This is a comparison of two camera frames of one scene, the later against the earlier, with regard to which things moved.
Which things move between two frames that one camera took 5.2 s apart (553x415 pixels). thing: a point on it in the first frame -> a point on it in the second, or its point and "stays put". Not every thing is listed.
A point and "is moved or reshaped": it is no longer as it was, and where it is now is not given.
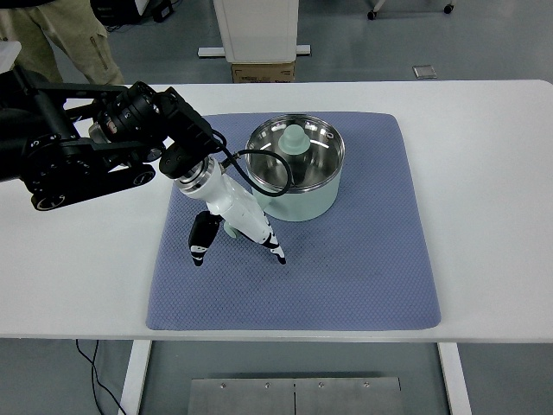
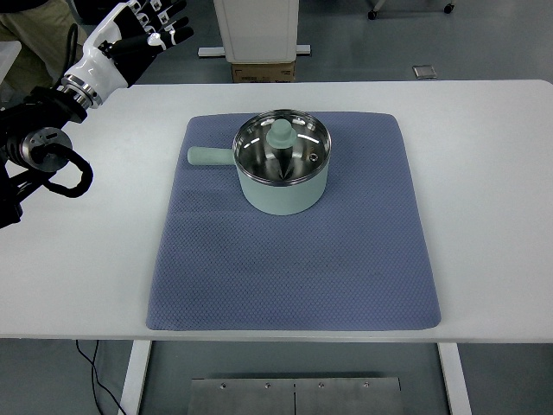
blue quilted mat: x=365 y=264 stays put
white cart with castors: x=371 y=15 stays put
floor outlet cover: x=424 y=72 stays put
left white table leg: x=135 y=380 stays put
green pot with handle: x=295 y=163 is moved or reshaped
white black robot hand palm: x=227 y=199 -> x=110 y=73
